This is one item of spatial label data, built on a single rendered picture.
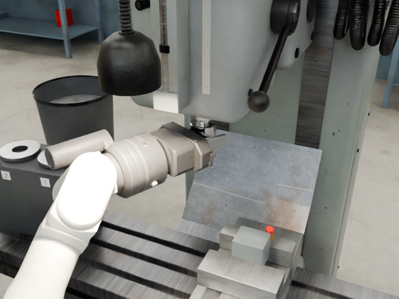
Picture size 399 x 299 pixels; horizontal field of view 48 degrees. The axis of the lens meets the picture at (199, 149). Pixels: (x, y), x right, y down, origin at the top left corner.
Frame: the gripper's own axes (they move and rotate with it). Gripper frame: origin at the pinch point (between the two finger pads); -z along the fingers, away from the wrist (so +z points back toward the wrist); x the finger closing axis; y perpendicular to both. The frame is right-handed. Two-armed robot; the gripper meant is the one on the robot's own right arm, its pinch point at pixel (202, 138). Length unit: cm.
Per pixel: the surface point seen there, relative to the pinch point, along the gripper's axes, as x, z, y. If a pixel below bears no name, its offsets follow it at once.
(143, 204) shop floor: 138, -74, 123
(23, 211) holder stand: 37, 22, 26
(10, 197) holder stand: 39, 24, 23
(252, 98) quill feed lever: -15.3, 4.8, -13.6
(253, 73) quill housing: -11.1, 0.3, -15.0
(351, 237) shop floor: 39, -143, 122
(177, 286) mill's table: 1.3, 5.2, 33.0
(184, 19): -6.2, 8.9, -22.9
